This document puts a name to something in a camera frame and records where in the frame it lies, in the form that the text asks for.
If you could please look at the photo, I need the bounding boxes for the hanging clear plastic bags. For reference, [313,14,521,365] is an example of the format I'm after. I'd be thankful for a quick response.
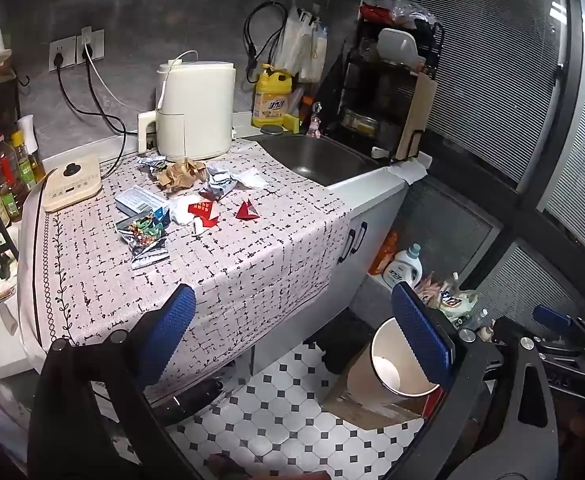
[275,5,329,83]

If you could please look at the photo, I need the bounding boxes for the cream air fryer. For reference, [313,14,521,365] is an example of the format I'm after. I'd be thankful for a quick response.
[138,60,237,160]

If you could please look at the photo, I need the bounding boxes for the white laundry detergent bottle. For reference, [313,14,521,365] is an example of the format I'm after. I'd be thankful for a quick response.
[385,244,423,291]

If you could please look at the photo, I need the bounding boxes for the white plastic container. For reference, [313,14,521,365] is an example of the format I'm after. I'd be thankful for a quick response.
[376,27,425,71]

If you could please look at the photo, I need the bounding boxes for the blue white carton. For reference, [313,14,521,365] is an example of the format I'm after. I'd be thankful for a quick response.
[115,185,170,221]

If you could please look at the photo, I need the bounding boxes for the crumpled silver white wrapper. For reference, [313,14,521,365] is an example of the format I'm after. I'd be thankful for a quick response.
[200,161,243,201]

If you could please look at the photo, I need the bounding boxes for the patterned pink tablecloth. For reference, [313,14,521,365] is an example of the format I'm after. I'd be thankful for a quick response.
[17,137,368,401]

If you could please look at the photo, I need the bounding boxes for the white cabinet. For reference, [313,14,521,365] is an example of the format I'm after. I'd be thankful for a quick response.
[252,165,410,376]

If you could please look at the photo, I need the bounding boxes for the red and clear plastic bags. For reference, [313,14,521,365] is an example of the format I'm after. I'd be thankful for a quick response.
[359,0,440,28]

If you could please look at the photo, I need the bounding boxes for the green white refill pouch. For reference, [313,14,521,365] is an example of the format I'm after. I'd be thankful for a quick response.
[422,272,478,323]

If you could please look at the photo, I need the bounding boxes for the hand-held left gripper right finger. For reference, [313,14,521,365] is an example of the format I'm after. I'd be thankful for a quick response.
[387,282,559,480]

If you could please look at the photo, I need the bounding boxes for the black power cable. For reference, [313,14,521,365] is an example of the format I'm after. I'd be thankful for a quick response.
[55,60,128,178]
[86,52,140,136]

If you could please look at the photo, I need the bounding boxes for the crumpled white tissue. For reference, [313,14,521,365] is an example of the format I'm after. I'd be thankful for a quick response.
[240,167,268,190]

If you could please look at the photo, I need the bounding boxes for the white cloth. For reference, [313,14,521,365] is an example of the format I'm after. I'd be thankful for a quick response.
[389,152,433,183]

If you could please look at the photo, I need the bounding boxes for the colourful snack packet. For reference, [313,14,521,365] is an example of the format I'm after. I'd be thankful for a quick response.
[116,212,168,248]

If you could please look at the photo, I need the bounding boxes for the yellow detergent bottle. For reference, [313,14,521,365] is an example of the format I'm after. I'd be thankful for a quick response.
[251,64,293,128]

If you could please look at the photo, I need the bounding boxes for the cardboard box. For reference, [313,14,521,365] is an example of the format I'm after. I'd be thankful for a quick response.
[322,355,445,431]

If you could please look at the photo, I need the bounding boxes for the cream appliance base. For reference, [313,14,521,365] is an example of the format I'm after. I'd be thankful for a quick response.
[41,155,104,212]

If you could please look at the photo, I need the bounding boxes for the hanging black cable loop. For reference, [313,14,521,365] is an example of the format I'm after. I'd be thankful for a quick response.
[244,0,288,83]

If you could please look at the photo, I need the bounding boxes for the steel sink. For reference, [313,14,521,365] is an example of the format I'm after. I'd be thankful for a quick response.
[257,134,380,187]

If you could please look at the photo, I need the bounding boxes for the silver empty packet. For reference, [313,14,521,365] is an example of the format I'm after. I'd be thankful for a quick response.
[131,237,170,271]

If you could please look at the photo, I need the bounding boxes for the small pink bottle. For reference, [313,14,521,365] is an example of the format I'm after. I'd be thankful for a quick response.
[307,102,323,138]

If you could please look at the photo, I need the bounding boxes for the wooden cutting board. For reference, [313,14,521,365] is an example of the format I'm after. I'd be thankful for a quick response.
[395,72,438,161]

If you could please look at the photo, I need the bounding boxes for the green label oil bottle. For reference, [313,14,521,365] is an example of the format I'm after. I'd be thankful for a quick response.
[10,130,47,186]

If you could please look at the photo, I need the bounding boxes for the brown paper cup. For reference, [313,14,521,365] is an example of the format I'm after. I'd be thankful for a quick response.
[347,316,440,408]

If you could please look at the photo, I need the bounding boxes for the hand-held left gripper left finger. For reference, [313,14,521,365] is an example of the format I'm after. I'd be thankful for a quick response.
[27,284,196,480]

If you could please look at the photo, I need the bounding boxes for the crumpled brown paper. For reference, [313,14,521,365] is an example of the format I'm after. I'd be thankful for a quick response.
[158,157,207,192]

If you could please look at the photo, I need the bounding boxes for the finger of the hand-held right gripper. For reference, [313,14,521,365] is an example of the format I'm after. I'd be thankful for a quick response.
[532,305,585,348]

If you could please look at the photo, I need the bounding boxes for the crumpled white paper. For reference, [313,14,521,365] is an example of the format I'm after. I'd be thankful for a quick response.
[170,195,198,226]

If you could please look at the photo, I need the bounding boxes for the white charging cable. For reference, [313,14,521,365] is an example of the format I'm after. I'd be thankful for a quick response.
[85,50,199,111]

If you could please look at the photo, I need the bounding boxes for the red label sauce bottle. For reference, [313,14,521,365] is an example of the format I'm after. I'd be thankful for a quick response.
[0,132,16,201]

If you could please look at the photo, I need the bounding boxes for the black dish rack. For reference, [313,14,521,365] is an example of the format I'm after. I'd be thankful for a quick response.
[329,7,445,161]

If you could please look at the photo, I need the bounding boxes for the silver foil wrapper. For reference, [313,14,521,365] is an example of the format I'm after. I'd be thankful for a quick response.
[137,156,168,176]

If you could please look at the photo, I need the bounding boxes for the orange bottle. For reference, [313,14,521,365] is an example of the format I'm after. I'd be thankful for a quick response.
[369,232,398,276]

